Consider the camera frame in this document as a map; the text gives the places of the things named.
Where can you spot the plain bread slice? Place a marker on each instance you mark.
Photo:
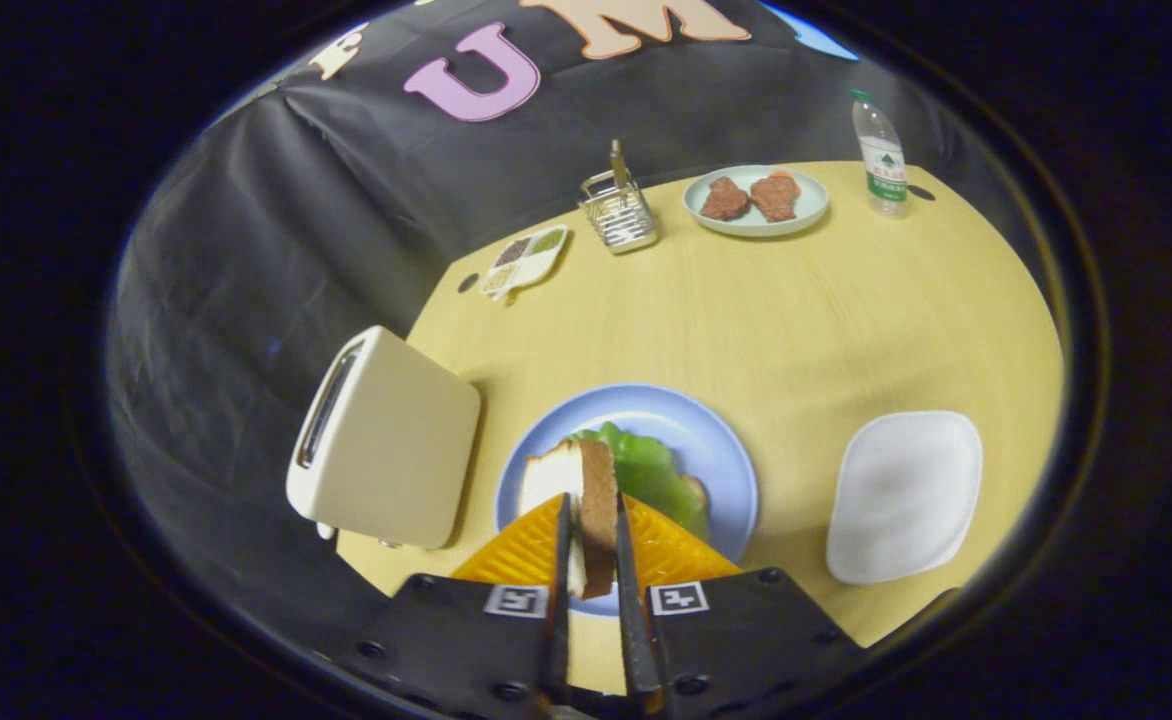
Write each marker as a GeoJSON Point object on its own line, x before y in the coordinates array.
{"type": "Point", "coordinates": [598, 520]}

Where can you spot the white toaster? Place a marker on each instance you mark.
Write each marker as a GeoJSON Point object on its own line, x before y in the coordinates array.
{"type": "Point", "coordinates": [396, 440]}

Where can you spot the clear water bottle green cap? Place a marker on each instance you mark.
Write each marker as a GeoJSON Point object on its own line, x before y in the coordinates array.
{"type": "Point", "coordinates": [883, 170]}

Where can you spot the white square plate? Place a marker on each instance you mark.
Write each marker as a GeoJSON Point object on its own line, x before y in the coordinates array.
{"type": "Point", "coordinates": [901, 500]}

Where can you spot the green lettuce leaf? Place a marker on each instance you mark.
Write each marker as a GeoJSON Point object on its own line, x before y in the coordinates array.
{"type": "Point", "coordinates": [656, 475]}

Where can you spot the white divided condiment dish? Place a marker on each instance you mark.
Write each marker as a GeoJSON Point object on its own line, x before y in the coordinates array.
{"type": "Point", "coordinates": [536, 265]}

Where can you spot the bread slice under ham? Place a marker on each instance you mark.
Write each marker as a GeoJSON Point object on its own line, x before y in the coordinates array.
{"type": "Point", "coordinates": [694, 492]}

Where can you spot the black backdrop cloth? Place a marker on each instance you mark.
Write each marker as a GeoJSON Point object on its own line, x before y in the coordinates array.
{"type": "Point", "coordinates": [246, 250]}

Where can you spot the pale green plate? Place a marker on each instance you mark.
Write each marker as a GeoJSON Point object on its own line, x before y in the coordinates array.
{"type": "Point", "coordinates": [811, 200]}

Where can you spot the blue round plate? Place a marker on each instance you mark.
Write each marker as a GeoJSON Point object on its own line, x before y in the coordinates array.
{"type": "Point", "coordinates": [646, 405]}

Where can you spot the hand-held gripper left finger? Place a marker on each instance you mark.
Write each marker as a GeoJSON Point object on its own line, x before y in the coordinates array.
{"type": "Point", "coordinates": [466, 640]}

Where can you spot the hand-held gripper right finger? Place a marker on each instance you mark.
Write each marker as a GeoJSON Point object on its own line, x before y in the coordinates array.
{"type": "Point", "coordinates": [746, 640]}

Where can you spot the wooden utensil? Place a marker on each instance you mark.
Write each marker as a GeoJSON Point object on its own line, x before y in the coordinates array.
{"type": "Point", "coordinates": [618, 165]}

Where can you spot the brown meat patty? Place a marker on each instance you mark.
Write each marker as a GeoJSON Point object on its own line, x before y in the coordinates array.
{"type": "Point", "coordinates": [776, 197]}
{"type": "Point", "coordinates": [724, 200]}

